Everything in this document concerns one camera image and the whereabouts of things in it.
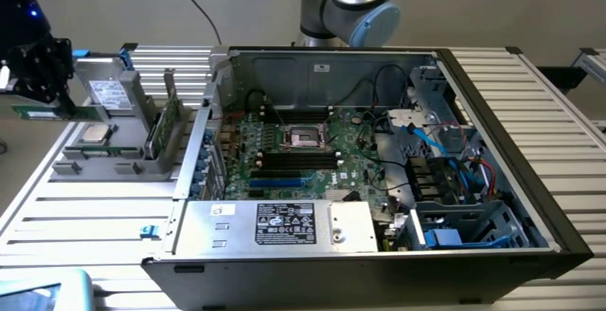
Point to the silver hard disk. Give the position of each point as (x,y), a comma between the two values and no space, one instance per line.
(106,87)

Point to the green graphics card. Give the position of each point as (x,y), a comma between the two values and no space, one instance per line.
(166,126)

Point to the grey disk bay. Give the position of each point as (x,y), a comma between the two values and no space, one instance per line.
(473,222)

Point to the black open PC case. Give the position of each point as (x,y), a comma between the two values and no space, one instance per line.
(332,282)

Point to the metal drive cage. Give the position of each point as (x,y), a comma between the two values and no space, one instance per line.
(438,87)

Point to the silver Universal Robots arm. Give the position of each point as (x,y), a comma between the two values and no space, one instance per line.
(353,4)

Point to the short black expansion slot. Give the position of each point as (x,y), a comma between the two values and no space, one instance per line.
(257,193)

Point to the silver chipset heatsink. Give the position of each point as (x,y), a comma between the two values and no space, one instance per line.
(338,195)

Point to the blue expansion slot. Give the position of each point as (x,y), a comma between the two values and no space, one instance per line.
(277,183)

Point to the metal CPU socket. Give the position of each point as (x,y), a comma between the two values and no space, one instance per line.
(305,137)

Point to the silver CPU chip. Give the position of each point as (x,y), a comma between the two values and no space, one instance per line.
(98,134)

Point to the green RAM stick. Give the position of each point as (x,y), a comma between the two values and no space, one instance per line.
(105,151)
(90,112)

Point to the blue disk bay latch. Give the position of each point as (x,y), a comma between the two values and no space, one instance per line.
(444,238)

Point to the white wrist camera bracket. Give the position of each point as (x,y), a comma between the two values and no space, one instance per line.
(5,78)

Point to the long black expansion slot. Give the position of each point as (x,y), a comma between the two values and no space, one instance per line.
(277,174)

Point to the green Dell motherboard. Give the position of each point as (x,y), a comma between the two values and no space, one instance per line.
(350,162)

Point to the grey parts rack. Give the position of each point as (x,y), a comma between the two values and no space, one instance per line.
(127,169)

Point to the light blue device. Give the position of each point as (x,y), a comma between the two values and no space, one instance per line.
(71,289)

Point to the black RAM slot bank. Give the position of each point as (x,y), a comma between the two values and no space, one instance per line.
(304,116)
(298,160)

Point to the slatted metal side table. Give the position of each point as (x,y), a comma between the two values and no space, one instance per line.
(592,60)

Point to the silver power supply unit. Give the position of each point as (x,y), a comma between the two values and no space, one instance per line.
(237,229)

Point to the blue plastic clip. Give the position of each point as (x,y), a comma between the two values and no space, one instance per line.
(149,231)

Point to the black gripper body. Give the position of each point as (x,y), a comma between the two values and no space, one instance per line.
(22,23)

